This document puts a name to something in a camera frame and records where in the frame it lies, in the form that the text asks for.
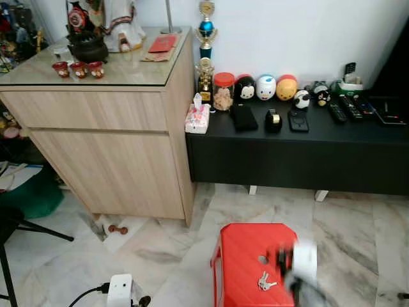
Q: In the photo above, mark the flat black device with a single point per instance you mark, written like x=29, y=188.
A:
x=390, y=110

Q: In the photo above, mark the black tripod legs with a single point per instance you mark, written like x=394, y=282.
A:
x=38, y=230

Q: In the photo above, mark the red lidded snack jar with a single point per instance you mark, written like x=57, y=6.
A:
x=223, y=96

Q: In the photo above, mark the black incense pot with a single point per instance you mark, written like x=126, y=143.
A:
x=88, y=48

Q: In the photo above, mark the yellow round plush toy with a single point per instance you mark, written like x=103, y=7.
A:
x=287, y=89

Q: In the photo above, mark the red envelope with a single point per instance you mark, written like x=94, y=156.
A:
x=162, y=44

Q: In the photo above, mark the white robed statue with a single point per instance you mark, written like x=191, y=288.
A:
x=124, y=25

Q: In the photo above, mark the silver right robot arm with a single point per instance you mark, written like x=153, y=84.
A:
x=307, y=295

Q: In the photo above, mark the light wood cabinet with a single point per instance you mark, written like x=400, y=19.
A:
x=96, y=147

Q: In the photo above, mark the green round seat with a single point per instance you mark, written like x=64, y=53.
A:
x=32, y=195

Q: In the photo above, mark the green and white box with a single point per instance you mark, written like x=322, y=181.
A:
x=351, y=84

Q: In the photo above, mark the silver key bunch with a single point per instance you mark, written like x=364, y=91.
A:
x=264, y=282

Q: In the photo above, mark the red plastic stool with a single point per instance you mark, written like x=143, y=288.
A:
x=246, y=268

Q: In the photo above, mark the small black figurine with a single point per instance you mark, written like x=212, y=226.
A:
x=321, y=95

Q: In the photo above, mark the white round plush toy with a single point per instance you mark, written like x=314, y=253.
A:
x=266, y=87

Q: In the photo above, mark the black tape dispenser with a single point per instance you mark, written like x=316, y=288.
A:
x=273, y=123

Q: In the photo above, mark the black low console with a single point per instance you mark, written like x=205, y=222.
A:
x=294, y=157

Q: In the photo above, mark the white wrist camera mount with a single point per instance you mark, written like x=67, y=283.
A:
x=305, y=259
x=119, y=291

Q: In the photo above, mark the small brown dumbbell toy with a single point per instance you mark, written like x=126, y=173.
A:
x=117, y=229

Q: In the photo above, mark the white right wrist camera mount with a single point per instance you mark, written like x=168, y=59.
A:
x=305, y=259

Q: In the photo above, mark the silver lamp stand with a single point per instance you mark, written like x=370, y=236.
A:
x=170, y=28

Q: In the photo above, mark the black television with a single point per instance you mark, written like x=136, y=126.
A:
x=395, y=67

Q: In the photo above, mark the black and white figurine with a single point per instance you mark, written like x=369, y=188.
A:
x=301, y=100

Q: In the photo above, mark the small red cup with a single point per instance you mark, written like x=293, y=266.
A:
x=78, y=70
x=61, y=69
x=96, y=70

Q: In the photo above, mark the black flat pouch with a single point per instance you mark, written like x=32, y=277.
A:
x=243, y=118

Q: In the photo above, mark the red and black figurine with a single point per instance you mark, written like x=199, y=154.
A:
x=78, y=18

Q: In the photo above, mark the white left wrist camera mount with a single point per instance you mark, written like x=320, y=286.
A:
x=119, y=291

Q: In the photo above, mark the black phone case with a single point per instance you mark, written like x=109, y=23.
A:
x=298, y=121

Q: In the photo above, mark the pink tissue pack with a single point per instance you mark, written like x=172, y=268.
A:
x=197, y=118

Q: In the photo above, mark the black mouse plush toy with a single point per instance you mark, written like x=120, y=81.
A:
x=245, y=88

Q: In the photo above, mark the gold and blue trophy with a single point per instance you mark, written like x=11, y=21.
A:
x=206, y=29

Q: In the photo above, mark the black remote control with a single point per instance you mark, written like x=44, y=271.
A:
x=337, y=113
x=351, y=107
x=366, y=109

